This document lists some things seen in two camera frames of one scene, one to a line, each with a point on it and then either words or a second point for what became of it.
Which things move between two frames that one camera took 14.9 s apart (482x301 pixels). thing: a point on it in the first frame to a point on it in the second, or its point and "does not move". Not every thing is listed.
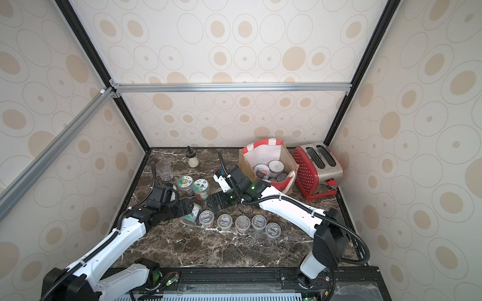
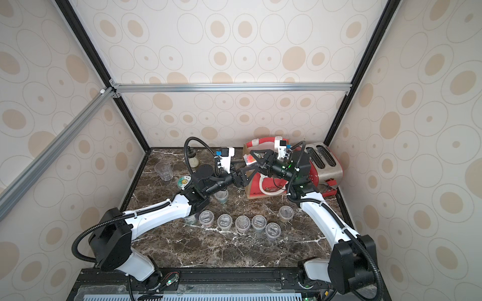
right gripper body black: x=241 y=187 to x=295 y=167
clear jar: x=224 y=222 does not move
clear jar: x=258 y=222 does not move
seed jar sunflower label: x=185 y=185 does not move
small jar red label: x=206 y=218 does not move
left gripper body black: x=176 y=209 to x=223 y=181
